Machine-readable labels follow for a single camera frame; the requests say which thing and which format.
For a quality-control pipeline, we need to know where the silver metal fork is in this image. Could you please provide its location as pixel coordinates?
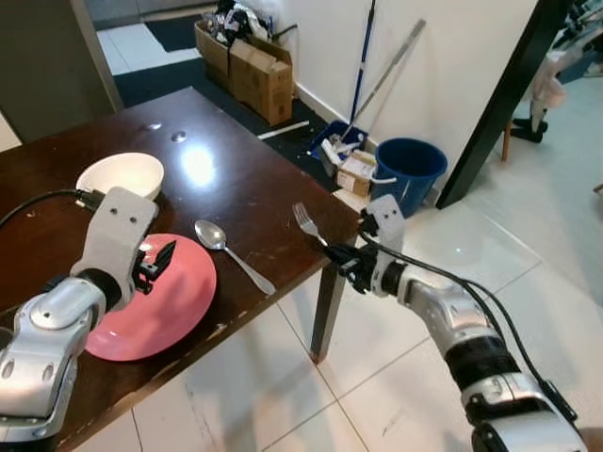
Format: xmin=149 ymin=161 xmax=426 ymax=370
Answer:
xmin=292 ymin=202 xmax=354 ymax=263

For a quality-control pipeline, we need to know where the pink round plate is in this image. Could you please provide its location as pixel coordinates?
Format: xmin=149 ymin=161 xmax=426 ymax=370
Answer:
xmin=85 ymin=234 xmax=219 ymax=363

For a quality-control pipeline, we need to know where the silver metal spoon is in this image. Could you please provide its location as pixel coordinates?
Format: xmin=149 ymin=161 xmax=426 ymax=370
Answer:
xmin=195 ymin=219 xmax=277 ymax=298

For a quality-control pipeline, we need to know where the small printed cardboard box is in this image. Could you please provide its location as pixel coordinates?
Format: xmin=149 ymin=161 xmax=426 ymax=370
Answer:
xmin=335 ymin=151 xmax=379 ymax=198

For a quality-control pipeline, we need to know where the dark brown wooden table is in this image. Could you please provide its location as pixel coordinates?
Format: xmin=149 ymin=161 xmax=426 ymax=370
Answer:
xmin=0 ymin=87 xmax=364 ymax=452

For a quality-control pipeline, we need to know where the white ceramic bowl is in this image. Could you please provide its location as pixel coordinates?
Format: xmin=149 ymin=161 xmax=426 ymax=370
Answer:
xmin=75 ymin=153 xmax=166 ymax=204

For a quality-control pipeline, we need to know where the blue plastic bucket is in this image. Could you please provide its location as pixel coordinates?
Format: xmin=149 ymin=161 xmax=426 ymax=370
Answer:
xmin=373 ymin=137 xmax=449 ymax=218

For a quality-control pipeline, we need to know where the white stick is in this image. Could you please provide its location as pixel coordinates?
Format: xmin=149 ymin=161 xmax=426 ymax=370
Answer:
xmin=256 ymin=120 xmax=313 ymax=142

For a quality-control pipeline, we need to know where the large brown cardboard box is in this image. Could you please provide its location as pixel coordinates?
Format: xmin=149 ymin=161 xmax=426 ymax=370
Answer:
xmin=229 ymin=38 xmax=295 ymax=127

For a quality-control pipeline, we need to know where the grey metal pole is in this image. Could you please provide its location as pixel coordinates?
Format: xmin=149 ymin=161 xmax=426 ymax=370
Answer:
xmin=353 ymin=19 xmax=428 ymax=125

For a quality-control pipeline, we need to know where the pale cloth on stand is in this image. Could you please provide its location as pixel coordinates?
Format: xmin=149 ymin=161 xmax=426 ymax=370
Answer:
xmin=502 ymin=42 xmax=577 ymax=163

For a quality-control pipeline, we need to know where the black white clutter pile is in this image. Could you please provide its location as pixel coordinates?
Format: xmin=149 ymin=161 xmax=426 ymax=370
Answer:
xmin=211 ymin=0 xmax=285 ymax=48

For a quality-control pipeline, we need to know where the dark cluttered rack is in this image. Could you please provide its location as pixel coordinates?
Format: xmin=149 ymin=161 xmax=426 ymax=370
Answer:
xmin=561 ymin=0 xmax=603 ymax=82

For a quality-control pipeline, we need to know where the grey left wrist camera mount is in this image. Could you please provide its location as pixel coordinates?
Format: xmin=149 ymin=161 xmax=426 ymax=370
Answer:
xmin=71 ymin=186 xmax=159 ymax=284

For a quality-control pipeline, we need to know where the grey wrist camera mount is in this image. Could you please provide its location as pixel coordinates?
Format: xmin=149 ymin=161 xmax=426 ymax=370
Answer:
xmin=361 ymin=195 xmax=408 ymax=263
xmin=71 ymin=186 xmax=159 ymax=284

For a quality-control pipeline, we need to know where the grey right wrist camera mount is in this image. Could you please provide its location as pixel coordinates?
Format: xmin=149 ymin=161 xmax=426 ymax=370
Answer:
xmin=361 ymin=195 xmax=408 ymax=263

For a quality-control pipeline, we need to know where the mop with blue handle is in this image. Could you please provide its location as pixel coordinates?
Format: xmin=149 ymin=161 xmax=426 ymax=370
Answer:
xmin=345 ymin=0 xmax=379 ymax=142

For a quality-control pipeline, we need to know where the black door frame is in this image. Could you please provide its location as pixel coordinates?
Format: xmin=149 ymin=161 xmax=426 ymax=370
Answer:
xmin=436 ymin=0 xmax=571 ymax=210

